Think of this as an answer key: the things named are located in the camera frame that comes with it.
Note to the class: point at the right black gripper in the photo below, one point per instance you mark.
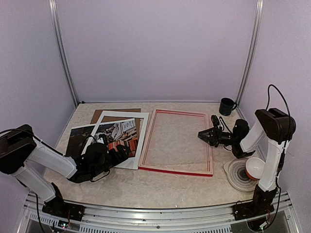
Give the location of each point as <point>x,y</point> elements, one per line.
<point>215,136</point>

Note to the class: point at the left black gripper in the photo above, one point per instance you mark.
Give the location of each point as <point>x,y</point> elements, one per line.
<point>123,156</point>

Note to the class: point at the cat and books photo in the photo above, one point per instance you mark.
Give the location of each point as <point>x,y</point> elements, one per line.
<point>117,132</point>

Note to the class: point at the white photo mat board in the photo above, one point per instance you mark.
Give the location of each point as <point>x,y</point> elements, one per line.
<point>141,124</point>

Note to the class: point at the clear acrylic sheet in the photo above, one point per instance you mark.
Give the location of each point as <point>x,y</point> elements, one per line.
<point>174,143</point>

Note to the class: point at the red wooden picture frame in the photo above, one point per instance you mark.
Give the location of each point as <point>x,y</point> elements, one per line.
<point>208,173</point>

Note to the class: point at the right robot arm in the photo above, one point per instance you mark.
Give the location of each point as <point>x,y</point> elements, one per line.
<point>278,128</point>

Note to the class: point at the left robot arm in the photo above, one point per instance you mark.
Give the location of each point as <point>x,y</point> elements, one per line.
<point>20,147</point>

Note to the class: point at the dark green mug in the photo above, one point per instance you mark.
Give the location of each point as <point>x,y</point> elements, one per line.
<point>226,107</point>

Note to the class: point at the clear glass plate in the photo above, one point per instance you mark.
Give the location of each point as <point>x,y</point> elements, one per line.
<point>236,173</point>

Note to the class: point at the white orange bowl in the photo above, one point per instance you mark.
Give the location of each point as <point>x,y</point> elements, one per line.
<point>254,168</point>

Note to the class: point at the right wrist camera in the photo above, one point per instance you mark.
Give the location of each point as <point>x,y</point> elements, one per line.
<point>216,122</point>

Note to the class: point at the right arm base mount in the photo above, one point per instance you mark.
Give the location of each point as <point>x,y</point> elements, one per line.
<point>248,210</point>

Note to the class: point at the front aluminium rail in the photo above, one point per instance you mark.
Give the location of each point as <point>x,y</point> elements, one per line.
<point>107,219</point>

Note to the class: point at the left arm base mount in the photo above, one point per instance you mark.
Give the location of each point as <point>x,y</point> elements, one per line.
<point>68,211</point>

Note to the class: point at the right aluminium post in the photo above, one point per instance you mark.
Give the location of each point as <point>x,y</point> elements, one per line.
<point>251,50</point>

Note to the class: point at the aluminium post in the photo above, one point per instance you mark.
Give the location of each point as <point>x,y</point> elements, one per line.
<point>251,50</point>
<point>61,51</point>

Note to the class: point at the left aluminium post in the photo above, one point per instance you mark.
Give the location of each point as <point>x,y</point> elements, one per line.
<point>61,51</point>

